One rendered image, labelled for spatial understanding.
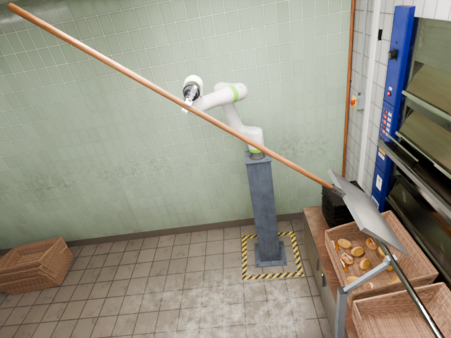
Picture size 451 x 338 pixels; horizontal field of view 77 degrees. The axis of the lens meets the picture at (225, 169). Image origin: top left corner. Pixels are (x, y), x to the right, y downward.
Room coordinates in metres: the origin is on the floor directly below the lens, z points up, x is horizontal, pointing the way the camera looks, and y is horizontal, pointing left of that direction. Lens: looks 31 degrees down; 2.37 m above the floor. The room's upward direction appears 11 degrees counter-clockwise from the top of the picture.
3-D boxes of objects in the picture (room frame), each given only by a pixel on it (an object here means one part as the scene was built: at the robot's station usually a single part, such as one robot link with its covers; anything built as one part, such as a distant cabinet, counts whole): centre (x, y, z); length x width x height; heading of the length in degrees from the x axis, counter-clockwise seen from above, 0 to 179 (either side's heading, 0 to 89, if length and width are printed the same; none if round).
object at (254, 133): (2.05, -0.27, 1.36); 0.16 x 0.13 x 0.19; 43
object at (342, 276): (1.23, -0.86, 0.72); 0.56 x 0.49 x 0.28; 174
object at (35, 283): (2.34, 2.29, 0.14); 0.56 x 0.49 x 0.28; 90
